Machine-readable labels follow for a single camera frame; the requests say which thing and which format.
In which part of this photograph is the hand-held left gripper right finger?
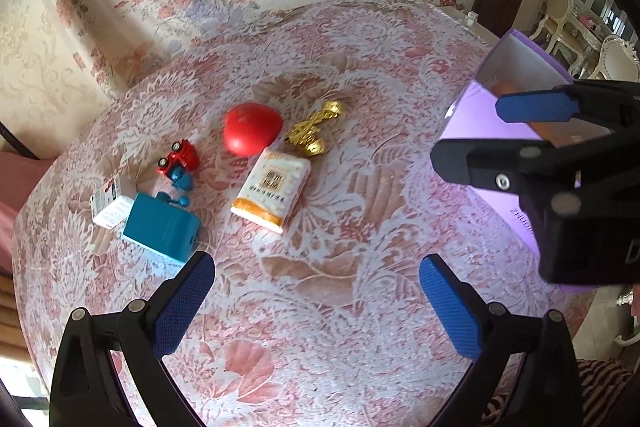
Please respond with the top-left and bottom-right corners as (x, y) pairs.
(419, 253), (587, 427)

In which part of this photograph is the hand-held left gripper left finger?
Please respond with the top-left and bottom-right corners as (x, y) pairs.
(49, 251), (216, 427)

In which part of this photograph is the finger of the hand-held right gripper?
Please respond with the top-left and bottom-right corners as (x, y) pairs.
(431, 129), (640, 204)
(495, 79), (640, 134)

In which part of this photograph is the orange toy carrot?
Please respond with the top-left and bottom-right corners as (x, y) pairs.
(490, 80), (583, 148)

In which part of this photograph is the purple cardboard box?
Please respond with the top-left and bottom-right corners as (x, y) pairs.
(434, 28), (597, 293)

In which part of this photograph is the teal box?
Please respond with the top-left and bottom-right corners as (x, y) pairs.
(121, 193), (202, 264)

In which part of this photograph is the white ornate chair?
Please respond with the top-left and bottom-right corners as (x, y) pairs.
(582, 34), (640, 82)
(530, 0), (582, 58)

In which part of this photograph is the small white box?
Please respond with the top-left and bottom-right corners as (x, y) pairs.
(91, 174), (138, 229)

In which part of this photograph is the small blue toy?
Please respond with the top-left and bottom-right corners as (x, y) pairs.
(158, 168), (194, 208)

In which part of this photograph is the white orange tissue pack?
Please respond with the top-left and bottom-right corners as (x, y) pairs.
(230, 147), (312, 235)

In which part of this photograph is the red toy car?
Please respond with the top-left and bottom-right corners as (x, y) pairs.
(156, 139), (201, 175)

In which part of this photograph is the striped cloth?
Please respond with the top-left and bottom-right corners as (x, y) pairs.
(482, 359), (637, 427)

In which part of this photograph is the gold ornament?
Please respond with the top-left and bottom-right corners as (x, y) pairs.
(285, 101), (345, 158)

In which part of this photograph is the red toy tomato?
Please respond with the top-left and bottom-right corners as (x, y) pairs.
(222, 103), (283, 156)

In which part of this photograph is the pink cloth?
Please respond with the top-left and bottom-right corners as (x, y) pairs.
(0, 149), (57, 278)

